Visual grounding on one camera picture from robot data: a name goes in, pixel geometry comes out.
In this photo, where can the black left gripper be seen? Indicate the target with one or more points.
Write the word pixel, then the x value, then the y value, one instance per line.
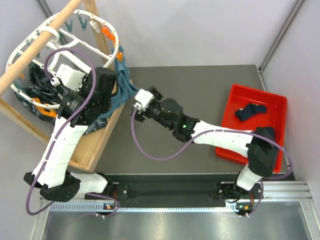
pixel 84 82

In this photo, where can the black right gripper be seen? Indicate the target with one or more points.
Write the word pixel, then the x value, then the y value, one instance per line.
pixel 141 115

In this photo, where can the teal blue garment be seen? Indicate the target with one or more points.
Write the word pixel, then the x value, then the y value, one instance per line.
pixel 125 89

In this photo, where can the white round clip hanger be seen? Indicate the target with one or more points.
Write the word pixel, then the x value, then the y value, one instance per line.
pixel 64 39

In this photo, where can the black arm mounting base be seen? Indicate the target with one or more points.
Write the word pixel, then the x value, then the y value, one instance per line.
pixel 179 192

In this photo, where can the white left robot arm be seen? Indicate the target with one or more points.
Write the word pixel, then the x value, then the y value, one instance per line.
pixel 77 111

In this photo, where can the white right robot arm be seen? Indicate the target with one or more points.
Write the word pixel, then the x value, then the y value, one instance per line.
pixel 257 145

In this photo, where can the dark leaf-print shorts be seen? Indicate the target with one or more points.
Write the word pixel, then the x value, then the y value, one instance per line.
pixel 42 91

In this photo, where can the red plastic bin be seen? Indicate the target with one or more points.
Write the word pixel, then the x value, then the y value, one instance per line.
pixel 275 116

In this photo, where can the navy sock upper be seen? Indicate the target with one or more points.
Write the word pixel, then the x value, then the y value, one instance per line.
pixel 249 111

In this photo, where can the wooden round rod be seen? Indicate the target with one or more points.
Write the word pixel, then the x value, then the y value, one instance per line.
pixel 15 69

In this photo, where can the navy sock with yellow tag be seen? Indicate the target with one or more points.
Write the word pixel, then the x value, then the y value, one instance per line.
pixel 271 131

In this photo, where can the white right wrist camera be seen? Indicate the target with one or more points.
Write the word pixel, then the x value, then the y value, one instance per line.
pixel 142 100

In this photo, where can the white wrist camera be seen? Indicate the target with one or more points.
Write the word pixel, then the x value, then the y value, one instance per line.
pixel 69 78
pixel 142 100

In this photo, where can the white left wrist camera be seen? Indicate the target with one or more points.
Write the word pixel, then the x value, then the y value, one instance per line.
pixel 69 78

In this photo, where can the wooden rack frame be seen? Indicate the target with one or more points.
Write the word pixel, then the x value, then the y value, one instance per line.
pixel 89 148

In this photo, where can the aluminium rail frame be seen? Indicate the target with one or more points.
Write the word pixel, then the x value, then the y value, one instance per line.
pixel 286 212

